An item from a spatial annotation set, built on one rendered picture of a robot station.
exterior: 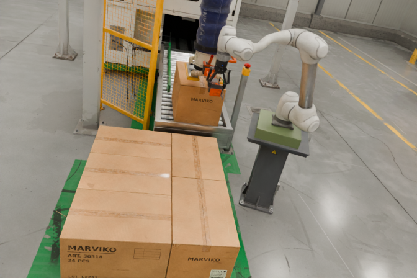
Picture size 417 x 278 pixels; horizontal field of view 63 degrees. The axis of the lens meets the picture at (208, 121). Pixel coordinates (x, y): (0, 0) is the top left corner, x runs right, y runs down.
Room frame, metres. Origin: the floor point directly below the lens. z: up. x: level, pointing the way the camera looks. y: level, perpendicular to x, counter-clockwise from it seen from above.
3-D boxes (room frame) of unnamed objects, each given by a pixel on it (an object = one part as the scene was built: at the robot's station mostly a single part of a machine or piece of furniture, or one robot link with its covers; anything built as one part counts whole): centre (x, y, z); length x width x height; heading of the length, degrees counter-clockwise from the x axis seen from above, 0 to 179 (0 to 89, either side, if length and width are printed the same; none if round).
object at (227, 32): (2.08, -0.01, 1.54); 0.13 x 0.11 x 0.16; 34
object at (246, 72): (3.30, -0.27, 0.50); 0.07 x 0.07 x 1.00; 11
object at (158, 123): (2.64, 0.11, 0.58); 0.70 x 0.03 x 0.06; 101
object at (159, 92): (3.72, 0.66, 0.50); 2.31 x 0.05 x 0.19; 11
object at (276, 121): (2.58, -0.60, 0.87); 0.22 x 0.18 x 0.06; 176
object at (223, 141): (2.64, 0.11, 0.48); 0.70 x 0.03 x 0.15; 101
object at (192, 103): (2.99, 0.17, 0.75); 0.60 x 0.40 x 0.40; 13
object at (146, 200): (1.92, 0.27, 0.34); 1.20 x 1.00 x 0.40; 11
